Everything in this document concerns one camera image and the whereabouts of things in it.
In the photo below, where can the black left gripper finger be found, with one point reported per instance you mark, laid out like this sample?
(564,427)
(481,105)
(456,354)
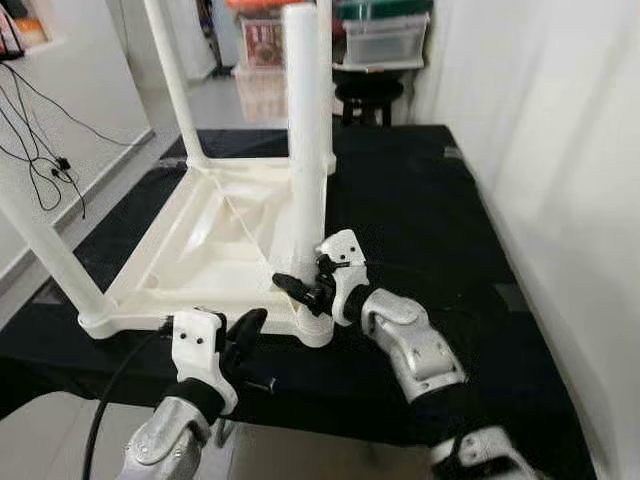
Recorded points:
(247,332)

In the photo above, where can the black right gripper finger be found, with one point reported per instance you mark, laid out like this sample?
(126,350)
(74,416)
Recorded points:
(293,288)

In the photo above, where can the white plastic children tabletop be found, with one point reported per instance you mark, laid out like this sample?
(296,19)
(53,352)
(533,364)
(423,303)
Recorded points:
(220,240)

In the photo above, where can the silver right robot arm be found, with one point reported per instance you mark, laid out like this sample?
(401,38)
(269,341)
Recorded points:
(415,345)

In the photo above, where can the pink cloth covered table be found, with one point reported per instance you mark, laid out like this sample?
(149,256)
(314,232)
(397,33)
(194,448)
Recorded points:
(262,92)

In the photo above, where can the black round stool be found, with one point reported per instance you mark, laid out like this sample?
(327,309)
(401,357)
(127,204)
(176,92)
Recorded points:
(370,88)

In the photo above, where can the red printed box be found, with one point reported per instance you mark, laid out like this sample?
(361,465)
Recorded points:
(262,42)

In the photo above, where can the black power adapter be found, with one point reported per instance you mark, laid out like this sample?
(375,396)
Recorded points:
(62,162)

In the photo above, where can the clear plastic storage box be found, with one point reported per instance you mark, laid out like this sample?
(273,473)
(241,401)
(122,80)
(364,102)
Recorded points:
(385,40)

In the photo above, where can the green round lid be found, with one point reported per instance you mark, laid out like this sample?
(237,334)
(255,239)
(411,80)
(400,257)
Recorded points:
(385,8)

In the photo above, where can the black router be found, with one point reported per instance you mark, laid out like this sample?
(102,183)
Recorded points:
(10,45)

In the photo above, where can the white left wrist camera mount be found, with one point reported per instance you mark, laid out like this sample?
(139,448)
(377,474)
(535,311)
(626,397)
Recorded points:
(197,345)

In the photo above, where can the grey metal folding table frame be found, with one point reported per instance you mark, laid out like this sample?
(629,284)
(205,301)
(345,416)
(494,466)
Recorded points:
(224,432)

